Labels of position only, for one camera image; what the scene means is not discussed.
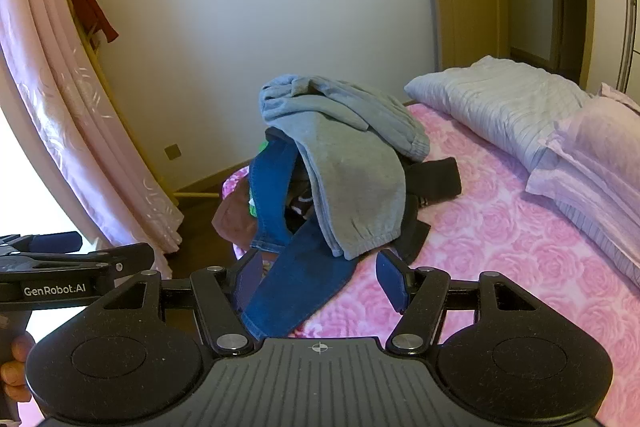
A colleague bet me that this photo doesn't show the black white patterned garment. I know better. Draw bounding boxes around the black white patterned garment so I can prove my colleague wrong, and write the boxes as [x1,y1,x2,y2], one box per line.
[285,186,317,229]

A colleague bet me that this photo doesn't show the wooden coat rack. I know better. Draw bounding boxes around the wooden coat rack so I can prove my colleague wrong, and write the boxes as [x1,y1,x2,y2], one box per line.
[54,0,222,200]

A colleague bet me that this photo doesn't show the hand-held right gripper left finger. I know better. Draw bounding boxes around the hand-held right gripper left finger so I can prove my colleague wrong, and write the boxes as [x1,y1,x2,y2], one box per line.
[87,249,266,356]

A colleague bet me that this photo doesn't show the grey sweatpants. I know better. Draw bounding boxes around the grey sweatpants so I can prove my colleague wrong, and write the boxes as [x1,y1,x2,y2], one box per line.
[258,74,432,260]

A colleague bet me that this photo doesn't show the pink curtain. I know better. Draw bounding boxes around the pink curtain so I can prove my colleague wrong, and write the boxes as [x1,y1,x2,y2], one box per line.
[0,0,186,278]

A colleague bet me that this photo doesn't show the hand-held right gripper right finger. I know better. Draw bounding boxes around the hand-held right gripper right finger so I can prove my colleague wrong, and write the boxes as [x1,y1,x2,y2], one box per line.
[375,249,551,356]

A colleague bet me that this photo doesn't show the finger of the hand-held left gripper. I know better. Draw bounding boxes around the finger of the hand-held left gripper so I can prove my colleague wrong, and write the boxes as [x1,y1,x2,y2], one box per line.
[0,231,83,256]
[0,243,154,280]

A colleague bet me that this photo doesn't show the white sliding wardrobe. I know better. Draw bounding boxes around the white sliding wardrobe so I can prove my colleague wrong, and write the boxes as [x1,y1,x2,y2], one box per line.
[617,0,640,95]

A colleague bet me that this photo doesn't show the pink quilt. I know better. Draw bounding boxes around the pink quilt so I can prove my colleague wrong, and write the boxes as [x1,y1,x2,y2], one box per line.
[525,82,640,279]

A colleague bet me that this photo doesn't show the person's left hand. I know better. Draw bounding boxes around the person's left hand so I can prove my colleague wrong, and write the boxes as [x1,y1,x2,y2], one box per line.
[0,331,37,404]

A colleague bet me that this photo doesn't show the blue jeans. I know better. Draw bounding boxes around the blue jeans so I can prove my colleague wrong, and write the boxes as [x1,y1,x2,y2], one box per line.
[240,139,353,342]

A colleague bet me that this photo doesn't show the maroon garment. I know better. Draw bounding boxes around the maroon garment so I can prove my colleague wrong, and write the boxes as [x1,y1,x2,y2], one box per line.
[211,194,261,254]

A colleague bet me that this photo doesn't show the lilac striped quilt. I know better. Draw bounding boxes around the lilac striped quilt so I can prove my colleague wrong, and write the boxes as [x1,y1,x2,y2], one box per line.
[404,55,594,174]

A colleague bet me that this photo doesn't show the black pants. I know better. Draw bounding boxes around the black pants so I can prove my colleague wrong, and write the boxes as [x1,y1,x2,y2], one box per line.
[397,157,462,267]

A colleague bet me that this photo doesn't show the pink floral bed sheet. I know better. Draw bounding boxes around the pink floral bed sheet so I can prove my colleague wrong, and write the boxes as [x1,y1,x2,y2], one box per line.
[220,102,640,427]

